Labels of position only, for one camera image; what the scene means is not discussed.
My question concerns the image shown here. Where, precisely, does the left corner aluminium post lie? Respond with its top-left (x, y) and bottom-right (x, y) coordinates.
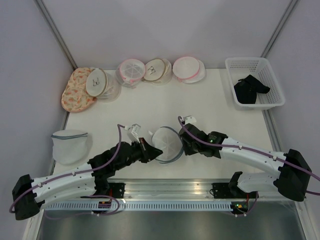
top-left (34, 0), bottom-right (78, 70)

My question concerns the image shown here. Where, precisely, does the white bag bra logo left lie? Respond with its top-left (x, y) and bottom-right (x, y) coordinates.
top-left (85, 68), bottom-right (122, 102)

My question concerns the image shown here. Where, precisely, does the black bra in basket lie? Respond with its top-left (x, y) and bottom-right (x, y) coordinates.
top-left (234, 74), bottom-right (270, 104)

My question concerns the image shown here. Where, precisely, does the white pink trim flat bag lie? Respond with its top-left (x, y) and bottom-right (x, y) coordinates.
top-left (172, 56), bottom-right (206, 84)

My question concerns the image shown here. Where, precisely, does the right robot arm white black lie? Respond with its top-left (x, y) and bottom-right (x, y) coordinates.
top-left (179, 122), bottom-right (312, 202)

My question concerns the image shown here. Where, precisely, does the corner aluminium post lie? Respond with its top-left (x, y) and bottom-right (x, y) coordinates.
top-left (34, 0), bottom-right (78, 70)
top-left (260, 0), bottom-right (300, 58)

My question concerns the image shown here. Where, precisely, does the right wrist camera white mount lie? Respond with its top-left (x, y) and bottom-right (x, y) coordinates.
top-left (182, 115), bottom-right (197, 125)

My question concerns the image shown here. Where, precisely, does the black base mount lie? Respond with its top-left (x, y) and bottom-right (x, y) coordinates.
top-left (209, 182), bottom-right (242, 199)
top-left (95, 182), bottom-right (125, 199)

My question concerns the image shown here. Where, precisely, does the white bag pink zipper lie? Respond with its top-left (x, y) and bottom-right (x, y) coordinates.
top-left (115, 58), bottom-right (146, 88)

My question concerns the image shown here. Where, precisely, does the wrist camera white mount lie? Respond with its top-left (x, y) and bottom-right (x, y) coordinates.
top-left (182, 115), bottom-right (197, 125)
top-left (127, 123), bottom-right (141, 142)

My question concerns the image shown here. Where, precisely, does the aluminium mounting rail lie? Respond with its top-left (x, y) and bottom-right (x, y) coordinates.
top-left (108, 178), bottom-right (230, 201)

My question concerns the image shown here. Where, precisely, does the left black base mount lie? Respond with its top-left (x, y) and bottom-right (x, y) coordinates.
top-left (95, 182), bottom-right (125, 199)

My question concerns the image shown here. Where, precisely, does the white mesh bag blue trim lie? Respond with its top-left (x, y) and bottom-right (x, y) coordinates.
top-left (51, 129), bottom-right (92, 165)

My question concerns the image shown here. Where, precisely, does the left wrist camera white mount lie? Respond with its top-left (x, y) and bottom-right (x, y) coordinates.
top-left (127, 123), bottom-right (141, 142)

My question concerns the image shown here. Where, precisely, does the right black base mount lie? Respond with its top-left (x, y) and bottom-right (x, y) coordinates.
top-left (209, 182), bottom-right (242, 199)

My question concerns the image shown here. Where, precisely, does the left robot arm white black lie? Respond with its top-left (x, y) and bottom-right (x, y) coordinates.
top-left (9, 137), bottom-right (163, 221)

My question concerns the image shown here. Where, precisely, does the white plastic basket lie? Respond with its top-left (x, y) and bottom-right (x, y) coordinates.
top-left (225, 57), bottom-right (285, 110)

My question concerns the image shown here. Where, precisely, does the white slotted cable duct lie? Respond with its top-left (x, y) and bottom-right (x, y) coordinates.
top-left (46, 200), bottom-right (233, 212)

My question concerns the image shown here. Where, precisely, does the beige bag bra logo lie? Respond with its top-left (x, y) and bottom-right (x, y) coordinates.
top-left (142, 58), bottom-right (173, 86)

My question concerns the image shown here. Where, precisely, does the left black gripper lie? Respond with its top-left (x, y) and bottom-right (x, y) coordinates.
top-left (115, 137), bottom-right (163, 171)

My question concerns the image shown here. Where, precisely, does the right corner aluminium post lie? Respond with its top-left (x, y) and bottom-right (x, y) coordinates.
top-left (260, 0), bottom-right (300, 58)

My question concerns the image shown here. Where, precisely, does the floral orange laundry bag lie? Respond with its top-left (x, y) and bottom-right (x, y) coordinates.
top-left (61, 67), bottom-right (97, 113)

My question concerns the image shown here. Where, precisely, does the white mesh bag blue zipper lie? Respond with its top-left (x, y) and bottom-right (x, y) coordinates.
top-left (148, 126), bottom-right (184, 165)

